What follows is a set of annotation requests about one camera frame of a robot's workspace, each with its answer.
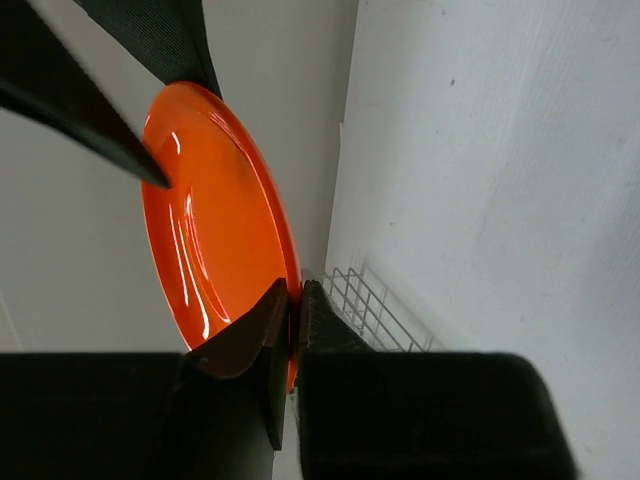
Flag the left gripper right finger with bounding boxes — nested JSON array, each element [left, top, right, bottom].
[[297, 280, 578, 479]]

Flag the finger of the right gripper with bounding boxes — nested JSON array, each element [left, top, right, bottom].
[[77, 0, 221, 96], [1, 1, 169, 188]]

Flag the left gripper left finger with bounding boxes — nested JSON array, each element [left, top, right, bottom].
[[1, 280, 289, 479]]

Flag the orange plastic plate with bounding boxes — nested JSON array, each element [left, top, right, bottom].
[[139, 80, 304, 392]]

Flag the metal wire dish rack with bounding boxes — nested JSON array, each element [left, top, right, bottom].
[[303, 266, 444, 352]]

